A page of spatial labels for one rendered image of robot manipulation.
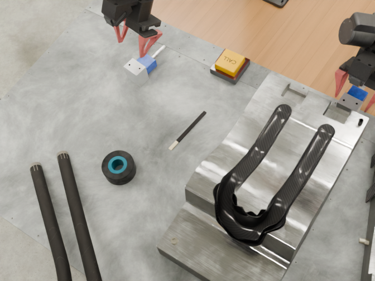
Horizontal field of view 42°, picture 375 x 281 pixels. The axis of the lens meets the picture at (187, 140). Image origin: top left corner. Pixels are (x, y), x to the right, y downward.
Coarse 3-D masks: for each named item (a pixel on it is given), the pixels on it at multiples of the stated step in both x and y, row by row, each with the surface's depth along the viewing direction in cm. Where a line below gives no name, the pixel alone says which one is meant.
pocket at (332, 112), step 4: (328, 108) 117; (332, 108) 117; (336, 108) 116; (324, 112) 115; (328, 112) 117; (332, 112) 117; (336, 112) 117; (340, 112) 116; (344, 112) 115; (348, 112) 115; (328, 116) 117; (332, 116) 116; (336, 116) 116; (340, 116) 116; (344, 116) 116; (348, 116) 115; (336, 120) 116; (340, 120) 116; (344, 120) 116
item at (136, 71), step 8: (160, 48) 135; (152, 56) 134; (128, 64) 131; (136, 64) 131; (144, 64) 132; (152, 64) 132; (128, 72) 131; (136, 72) 129; (144, 72) 131; (136, 80) 132; (144, 80) 133
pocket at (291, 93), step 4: (288, 84) 119; (288, 88) 120; (292, 88) 120; (284, 92) 119; (288, 92) 121; (292, 92) 121; (296, 92) 120; (300, 92) 119; (284, 96) 120; (288, 96) 120; (292, 96) 120; (296, 96) 120; (300, 96) 120; (304, 96) 119; (292, 100) 120; (296, 100) 119; (300, 100) 119; (300, 104) 119
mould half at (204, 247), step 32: (256, 96) 118; (320, 96) 116; (256, 128) 114; (288, 128) 113; (352, 128) 111; (224, 160) 108; (288, 160) 110; (320, 160) 109; (192, 192) 104; (256, 192) 102; (320, 192) 105; (192, 224) 108; (288, 224) 98; (192, 256) 104; (224, 256) 104; (256, 256) 103; (288, 256) 100
